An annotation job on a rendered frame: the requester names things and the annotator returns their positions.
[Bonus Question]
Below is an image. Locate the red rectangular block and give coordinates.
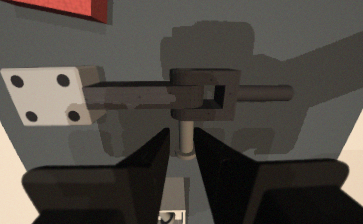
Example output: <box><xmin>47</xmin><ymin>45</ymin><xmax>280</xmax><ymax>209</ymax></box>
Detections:
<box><xmin>0</xmin><ymin>0</ymin><xmax>108</xmax><ymax>24</ymax></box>

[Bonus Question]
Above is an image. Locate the beige block with dark holes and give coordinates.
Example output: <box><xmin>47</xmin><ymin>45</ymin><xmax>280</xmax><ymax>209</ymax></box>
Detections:
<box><xmin>1</xmin><ymin>65</ymin><xmax>106</xmax><ymax>126</ymax></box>

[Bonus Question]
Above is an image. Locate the beige headed pin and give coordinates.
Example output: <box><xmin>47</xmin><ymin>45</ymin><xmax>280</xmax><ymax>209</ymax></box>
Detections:
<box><xmin>175</xmin><ymin>121</ymin><xmax>196</xmax><ymax>160</ymax></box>

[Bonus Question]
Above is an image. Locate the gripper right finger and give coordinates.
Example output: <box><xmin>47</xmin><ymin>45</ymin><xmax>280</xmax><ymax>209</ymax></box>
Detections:
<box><xmin>193</xmin><ymin>127</ymin><xmax>350</xmax><ymax>224</ymax></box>

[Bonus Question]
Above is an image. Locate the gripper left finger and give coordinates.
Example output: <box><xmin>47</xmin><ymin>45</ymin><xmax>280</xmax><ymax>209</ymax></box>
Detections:
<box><xmin>21</xmin><ymin>128</ymin><xmax>170</xmax><ymax>224</ymax></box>

